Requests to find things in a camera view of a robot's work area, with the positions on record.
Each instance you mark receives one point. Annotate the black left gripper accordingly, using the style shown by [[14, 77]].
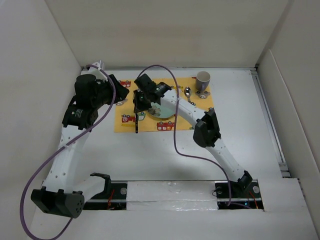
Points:
[[121, 91]]

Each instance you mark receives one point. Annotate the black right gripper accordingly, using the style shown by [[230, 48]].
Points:
[[139, 107]]

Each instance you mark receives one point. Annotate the silver fork patterned handle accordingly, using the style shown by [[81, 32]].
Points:
[[136, 123]]

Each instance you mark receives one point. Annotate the green floral ceramic plate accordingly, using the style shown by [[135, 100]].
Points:
[[160, 112]]

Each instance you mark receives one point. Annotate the yellow car-print cloth placemat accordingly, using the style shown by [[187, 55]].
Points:
[[124, 111]]

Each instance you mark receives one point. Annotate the silver spoon patterned handle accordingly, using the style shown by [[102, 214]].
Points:
[[188, 93]]

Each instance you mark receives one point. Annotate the purple ceramic mug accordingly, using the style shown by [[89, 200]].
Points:
[[202, 80]]

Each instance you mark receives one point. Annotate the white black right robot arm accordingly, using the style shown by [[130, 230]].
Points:
[[205, 124]]

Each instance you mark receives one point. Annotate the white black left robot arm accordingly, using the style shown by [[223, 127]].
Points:
[[58, 194]]

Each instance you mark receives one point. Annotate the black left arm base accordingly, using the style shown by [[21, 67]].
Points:
[[114, 200]]

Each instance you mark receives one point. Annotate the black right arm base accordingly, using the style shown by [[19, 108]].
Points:
[[251, 198]]

